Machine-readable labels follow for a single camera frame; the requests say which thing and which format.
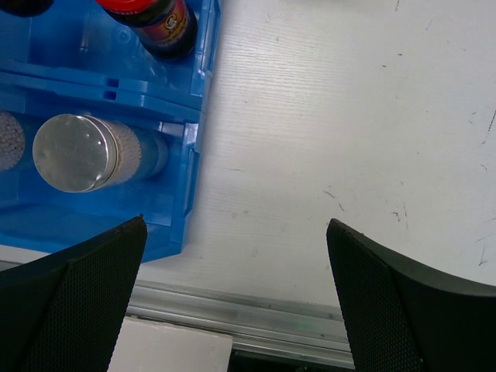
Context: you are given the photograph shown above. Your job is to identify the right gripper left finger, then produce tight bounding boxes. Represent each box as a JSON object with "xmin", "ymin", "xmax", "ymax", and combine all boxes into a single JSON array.
[{"xmin": 1, "ymin": 216, "xmax": 147, "ymax": 371}]

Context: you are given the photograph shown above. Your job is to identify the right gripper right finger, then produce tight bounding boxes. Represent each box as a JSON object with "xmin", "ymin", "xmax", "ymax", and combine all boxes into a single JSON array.
[{"xmin": 326, "ymin": 219, "xmax": 495, "ymax": 371}]

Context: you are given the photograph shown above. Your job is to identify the silver-lid bead jar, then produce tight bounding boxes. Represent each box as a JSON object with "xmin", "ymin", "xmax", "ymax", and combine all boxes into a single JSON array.
[
  {"xmin": 32, "ymin": 114, "xmax": 168, "ymax": 193},
  {"xmin": 0, "ymin": 111, "xmax": 26, "ymax": 171}
]

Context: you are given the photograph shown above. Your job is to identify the red-lid chili jar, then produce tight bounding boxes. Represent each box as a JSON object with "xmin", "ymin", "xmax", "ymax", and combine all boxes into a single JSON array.
[
  {"xmin": 0, "ymin": 0, "xmax": 53, "ymax": 18},
  {"xmin": 98, "ymin": 0, "xmax": 198, "ymax": 59}
]

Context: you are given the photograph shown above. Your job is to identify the blue near storage bin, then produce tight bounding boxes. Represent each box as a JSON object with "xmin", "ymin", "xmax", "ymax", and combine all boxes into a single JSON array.
[{"xmin": 1, "ymin": 73, "xmax": 205, "ymax": 261}]

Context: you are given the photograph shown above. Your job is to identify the blue storage bin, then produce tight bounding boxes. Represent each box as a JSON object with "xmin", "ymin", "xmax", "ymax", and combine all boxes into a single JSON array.
[
  {"xmin": 1, "ymin": 73, "xmax": 205, "ymax": 261},
  {"xmin": 1, "ymin": 1, "xmax": 223, "ymax": 110}
]

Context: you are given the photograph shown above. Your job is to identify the blue middle storage bin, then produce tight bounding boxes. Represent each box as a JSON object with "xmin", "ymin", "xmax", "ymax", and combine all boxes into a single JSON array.
[{"xmin": 1, "ymin": 1, "xmax": 223, "ymax": 110}]

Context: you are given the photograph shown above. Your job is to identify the aluminium front rail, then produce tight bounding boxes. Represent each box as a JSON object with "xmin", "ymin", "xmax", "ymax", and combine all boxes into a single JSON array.
[{"xmin": 128, "ymin": 281, "xmax": 354, "ymax": 369}]

